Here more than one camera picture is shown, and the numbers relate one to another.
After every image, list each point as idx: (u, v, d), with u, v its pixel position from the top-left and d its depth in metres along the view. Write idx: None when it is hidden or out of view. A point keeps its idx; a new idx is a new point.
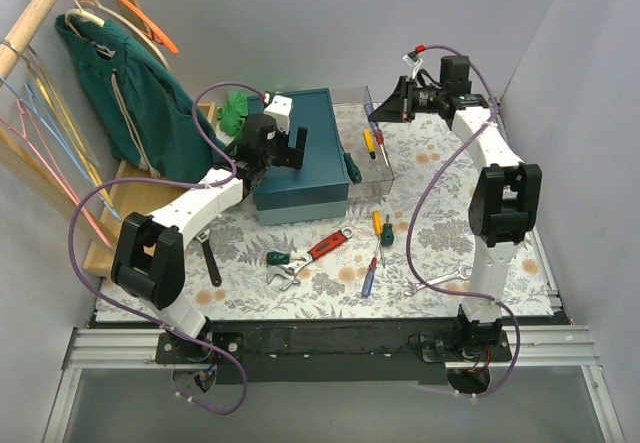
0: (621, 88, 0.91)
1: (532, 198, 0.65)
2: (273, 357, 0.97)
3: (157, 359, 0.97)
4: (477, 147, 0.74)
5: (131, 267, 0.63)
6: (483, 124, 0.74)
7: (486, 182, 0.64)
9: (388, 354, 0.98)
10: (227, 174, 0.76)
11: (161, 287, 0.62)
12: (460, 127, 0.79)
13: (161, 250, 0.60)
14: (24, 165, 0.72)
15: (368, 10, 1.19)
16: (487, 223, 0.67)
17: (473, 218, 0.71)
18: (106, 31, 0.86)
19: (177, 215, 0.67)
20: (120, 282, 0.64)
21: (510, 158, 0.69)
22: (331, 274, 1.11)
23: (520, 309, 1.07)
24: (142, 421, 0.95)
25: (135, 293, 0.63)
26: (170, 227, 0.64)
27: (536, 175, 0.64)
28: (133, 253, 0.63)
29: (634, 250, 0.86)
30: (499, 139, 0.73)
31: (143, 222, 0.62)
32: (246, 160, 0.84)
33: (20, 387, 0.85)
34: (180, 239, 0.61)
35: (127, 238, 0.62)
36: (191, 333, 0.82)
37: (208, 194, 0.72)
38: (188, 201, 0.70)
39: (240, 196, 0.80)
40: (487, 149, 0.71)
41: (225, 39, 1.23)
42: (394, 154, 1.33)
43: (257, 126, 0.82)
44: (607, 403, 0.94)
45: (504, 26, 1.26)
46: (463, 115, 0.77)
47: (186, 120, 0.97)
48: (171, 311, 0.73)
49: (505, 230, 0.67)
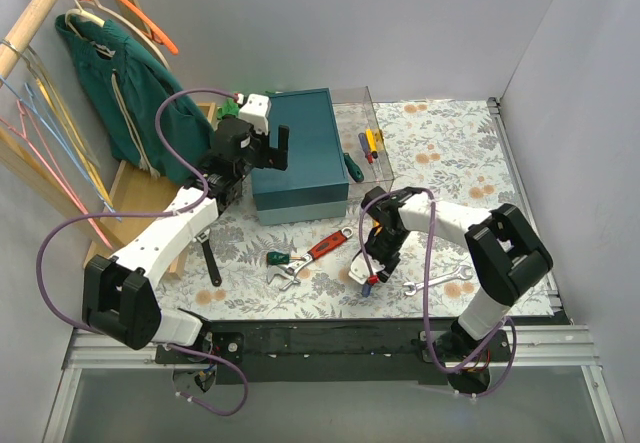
0: (621, 89, 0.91)
1: (528, 234, 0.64)
2: (273, 357, 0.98)
3: (158, 360, 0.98)
4: (441, 222, 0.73)
5: (102, 311, 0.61)
6: (432, 203, 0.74)
7: (482, 242, 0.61)
9: (388, 354, 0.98)
10: (197, 193, 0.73)
11: (135, 328, 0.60)
12: (412, 220, 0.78)
13: (127, 297, 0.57)
14: (24, 165, 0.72)
15: (368, 10, 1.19)
16: (514, 287, 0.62)
17: (492, 292, 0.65)
18: (106, 31, 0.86)
19: (144, 252, 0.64)
20: (93, 324, 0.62)
21: (477, 211, 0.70)
22: (331, 274, 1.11)
23: (520, 309, 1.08)
24: (142, 420, 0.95)
25: (111, 335, 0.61)
26: (136, 269, 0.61)
27: (515, 212, 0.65)
28: (102, 297, 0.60)
29: (635, 251, 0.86)
30: (454, 207, 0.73)
31: (107, 265, 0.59)
32: (218, 171, 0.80)
33: (20, 387, 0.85)
34: (147, 282, 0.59)
35: (92, 285, 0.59)
36: (187, 341, 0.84)
37: (176, 223, 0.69)
38: (155, 234, 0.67)
39: (216, 212, 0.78)
40: (453, 217, 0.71)
41: (226, 39, 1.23)
42: (393, 154, 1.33)
43: (229, 135, 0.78)
44: (607, 404, 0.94)
45: (504, 26, 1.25)
46: (408, 207, 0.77)
47: (186, 120, 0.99)
48: (157, 334, 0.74)
49: (528, 279, 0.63)
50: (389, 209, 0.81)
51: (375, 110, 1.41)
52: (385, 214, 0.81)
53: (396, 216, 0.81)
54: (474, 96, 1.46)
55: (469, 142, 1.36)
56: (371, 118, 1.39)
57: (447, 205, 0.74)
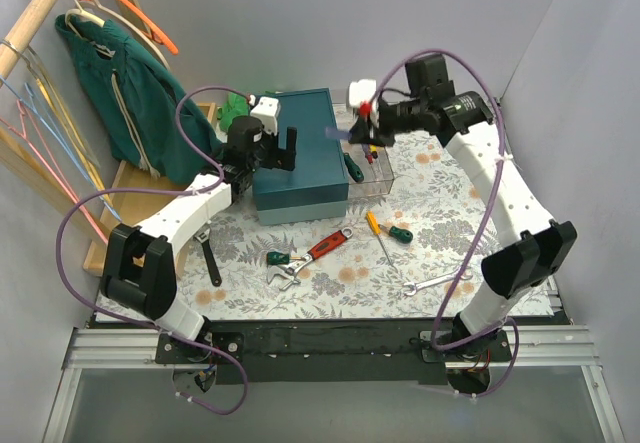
0: (622, 89, 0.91)
1: (562, 257, 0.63)
2: (273, 357, 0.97)
3: (158, 360, 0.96)
4: (498, 200, 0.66)
5: (121, 279, 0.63)
6: (498, 162, 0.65)
7: (523, 260, 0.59)
9: (388, 354, 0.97)
10: (215, 178, 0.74)
11: (152, 297, 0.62)
12: (466, 159, 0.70)
13: (151, 262, 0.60)
14: (23, 165, 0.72)
15: (369, 9, 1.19)
16: (510, 284, 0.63)
17: (490, 270, 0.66)
18: (106, 31, 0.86)
19: (165, 224, 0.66)
20: (110, 294, 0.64)
21: (539, 211, 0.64)
22: (331, 274, 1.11)
23: (520, 309, 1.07)
24: (143, 421, 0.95)
25: (127, 305, 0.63)
26: (159, 237, 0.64)
27: (572, 241, 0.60)
28: (122, 264, 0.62)
29: (635, 251, 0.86)
30: (519, 186, 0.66)
31: (131, 234, 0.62)
32: (233, 164, 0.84)
33: (20, 388, 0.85)
34: (169, 249, 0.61)
35: (116, 251, 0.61)
36: (191, 335, 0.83)
37: (196, 201, 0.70)
38: (177, 208, 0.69)
39: (230, 200, 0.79)
40: (510, 199, 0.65)
41: (226, 39, 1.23)
42: (394, 155, 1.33)
43: (242, 129, 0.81)
44: (608, 404, 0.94)
45: (504, 25, 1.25)
46: (469, 144, 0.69)
47: (186, 120, 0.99)
48: (167, 317, 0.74)
49: (526, 284, 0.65)
50: (442, 112, 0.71)
51: None
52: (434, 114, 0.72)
53: (445, 125, 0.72)
54: None
55: None
56: None
57: (512, 173, 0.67)
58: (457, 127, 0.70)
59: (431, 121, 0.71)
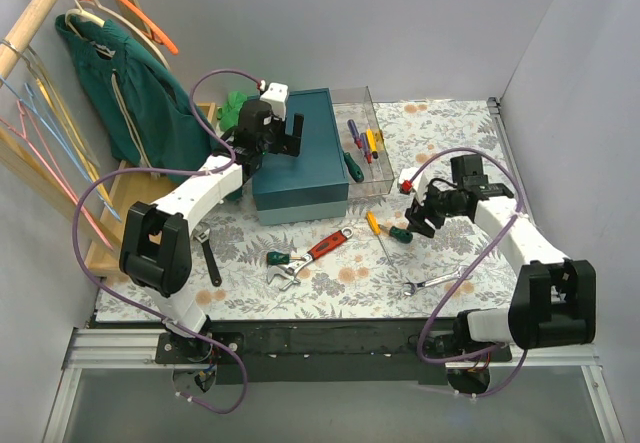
0: (623, 90, 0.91)
1: (587, 301, 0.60)
2: (273, 357, 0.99)
3: (158, 359, 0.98)
4: (508, 239, 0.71)
5: (138, 255, 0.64)
6: (512, 215, 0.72)
7: (533, 282, 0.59)
9: (388, 354, 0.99)
10: (226, 160, 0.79)
11: (169, 272, 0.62)
12: (487, 219, 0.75)
13: (168, 237, 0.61)
14: (23, 164, 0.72)
15: (368, 9, 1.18)
16: (536, 333, 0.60)
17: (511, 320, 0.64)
18: (106, 31, 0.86)
19: (180, 202, 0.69)
20: (128, 271, 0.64)
21: (552, 251, 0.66)
22: (331, 274, 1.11)
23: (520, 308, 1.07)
24: (142, 421, 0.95)
25: (144, 280, 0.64)
26: (175, 214, 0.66)
27: (587, 273, 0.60)
28: (140, 241, 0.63)
29: (635, 252, 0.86)
30: (531, 231, 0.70)
31: (148, 211, 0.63)
32: (243, 146, 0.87)
33: (20, 388, 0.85)
34: (185, 226, 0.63)
35: (134, 227, 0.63)
36: (193, 328, 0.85)
37: (209, 180, 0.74)
38: (189, 189, 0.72)
39: (240, 181, 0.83)
40: (522, 241, 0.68)
41: (226, 39, 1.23)
42: (394, 154, 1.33)
43: (254, 111, 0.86)
44: (607, 403, 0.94)
45: (505, 25, 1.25)
46: (489, 206, 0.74)
47: (186, 120, 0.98)
48: (175, 306, 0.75)
49: (556, 342, 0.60)
50: (470, 192, 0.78)
51: (375, 110, 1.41)
52: (462, 195, 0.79)
53: (472, 205, 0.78)
54: (473, 97, 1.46)
55: (469, 142, 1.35)
56: (371, 118, 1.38)
57: (528, 227, 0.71)
58: (478, 197, 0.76)
59: (459, 199, 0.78)
